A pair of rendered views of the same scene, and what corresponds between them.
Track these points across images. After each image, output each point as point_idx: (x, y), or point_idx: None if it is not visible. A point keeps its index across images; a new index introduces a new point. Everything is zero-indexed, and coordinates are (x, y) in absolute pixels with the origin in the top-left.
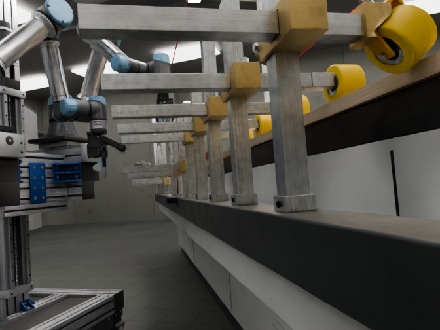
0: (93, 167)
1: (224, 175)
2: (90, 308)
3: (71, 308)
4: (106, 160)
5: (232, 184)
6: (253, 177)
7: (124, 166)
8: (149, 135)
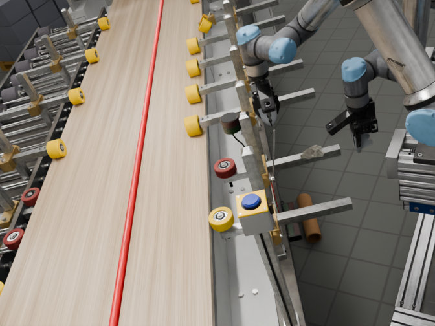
0: (368, 135)
1: (212, 197)
2: (404, 268)
3: (428, 268)
4: (352, 133)
5: (215, 182)
6: (211, 133)
7: (331, 145)
8: (286, 95)
